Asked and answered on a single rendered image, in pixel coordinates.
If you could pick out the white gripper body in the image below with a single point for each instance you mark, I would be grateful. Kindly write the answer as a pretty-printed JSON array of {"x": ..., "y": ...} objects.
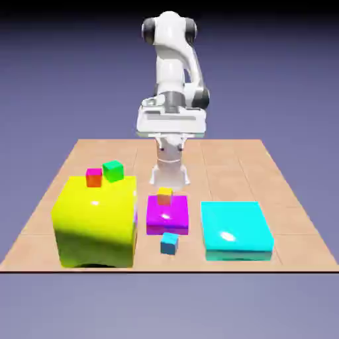
[{"x": 172, "y": 124}]

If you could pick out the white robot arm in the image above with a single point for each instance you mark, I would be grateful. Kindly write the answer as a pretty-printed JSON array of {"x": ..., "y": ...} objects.
[{"x": 169, "y": 39}]

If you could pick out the small orange cube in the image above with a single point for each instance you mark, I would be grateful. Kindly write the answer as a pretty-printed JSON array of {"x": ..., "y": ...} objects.
[{"x": 164, "y": 197}]

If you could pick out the small green cube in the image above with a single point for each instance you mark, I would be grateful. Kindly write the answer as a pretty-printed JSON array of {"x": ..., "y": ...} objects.
[{"x": 113, "y": 171}]

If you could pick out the small red cube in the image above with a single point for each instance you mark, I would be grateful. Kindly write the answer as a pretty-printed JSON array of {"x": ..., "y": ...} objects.
[{"x": 93, "y": 178}]

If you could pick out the small blue cube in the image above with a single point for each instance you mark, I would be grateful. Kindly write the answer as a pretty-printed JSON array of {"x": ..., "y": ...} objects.
[{"x": 169, "y": 244}]

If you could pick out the large purple box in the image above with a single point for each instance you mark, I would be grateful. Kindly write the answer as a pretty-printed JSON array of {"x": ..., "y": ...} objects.
[{"x": 167, "y": 217}]

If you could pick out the large yellow box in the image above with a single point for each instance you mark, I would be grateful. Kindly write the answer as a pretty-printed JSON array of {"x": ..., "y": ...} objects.
[{"x": 95, "y": 212}]

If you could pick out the large cyan box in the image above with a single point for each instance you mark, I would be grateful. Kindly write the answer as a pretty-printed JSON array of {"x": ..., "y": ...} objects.
[{"x": 233, "y": 227}]

